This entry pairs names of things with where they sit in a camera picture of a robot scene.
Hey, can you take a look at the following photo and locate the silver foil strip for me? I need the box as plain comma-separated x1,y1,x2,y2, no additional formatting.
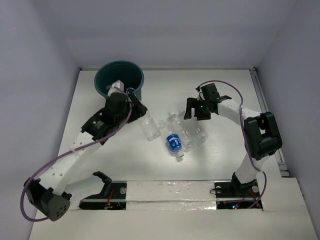
125,180,217,211

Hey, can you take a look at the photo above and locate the blue label bottle white cap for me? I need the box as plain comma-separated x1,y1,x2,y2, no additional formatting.
162,119,185,159

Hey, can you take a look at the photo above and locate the dark green plastic bin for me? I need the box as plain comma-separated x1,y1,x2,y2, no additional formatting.
94,60,145,100

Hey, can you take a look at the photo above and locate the clear ribbed bottle white cap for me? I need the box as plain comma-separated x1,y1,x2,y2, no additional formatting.
178,111,209,145

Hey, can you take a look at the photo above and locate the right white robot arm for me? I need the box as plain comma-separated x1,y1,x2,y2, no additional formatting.
183,80,283,198

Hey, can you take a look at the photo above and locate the clear crushed bottle white cap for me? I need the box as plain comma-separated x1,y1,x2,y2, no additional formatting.
168,111,194,152

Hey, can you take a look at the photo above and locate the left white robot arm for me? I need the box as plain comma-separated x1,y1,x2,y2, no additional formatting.
20,92,148,223

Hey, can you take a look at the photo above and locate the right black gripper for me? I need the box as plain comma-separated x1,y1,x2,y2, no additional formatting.
183,97,211,121

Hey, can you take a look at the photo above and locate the aluminium rail right edge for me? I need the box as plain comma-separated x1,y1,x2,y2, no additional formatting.
249,67,290,178

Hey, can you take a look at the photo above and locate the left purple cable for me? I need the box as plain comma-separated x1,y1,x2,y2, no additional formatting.
19,86,133,222

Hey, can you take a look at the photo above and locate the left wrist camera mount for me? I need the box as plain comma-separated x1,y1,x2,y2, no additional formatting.
106,80,125,97

